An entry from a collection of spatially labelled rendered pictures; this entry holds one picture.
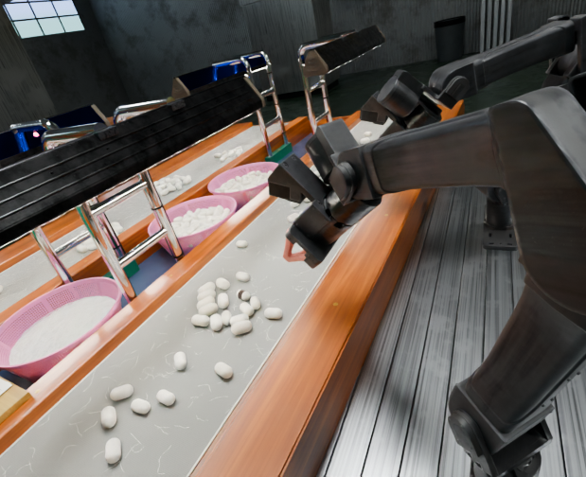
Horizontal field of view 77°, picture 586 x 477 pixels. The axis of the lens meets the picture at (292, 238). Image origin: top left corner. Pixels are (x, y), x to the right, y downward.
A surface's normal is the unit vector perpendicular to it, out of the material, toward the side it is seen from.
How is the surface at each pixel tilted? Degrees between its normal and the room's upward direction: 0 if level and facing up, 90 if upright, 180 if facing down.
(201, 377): 0
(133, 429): 0
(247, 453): 0
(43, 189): 58
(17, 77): 90
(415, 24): 90
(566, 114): 46
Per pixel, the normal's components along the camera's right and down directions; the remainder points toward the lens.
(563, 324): -0.83, 0.55
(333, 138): 0.11, -0.36
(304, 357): -0.22, -0.84
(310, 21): -0.41, 0.53
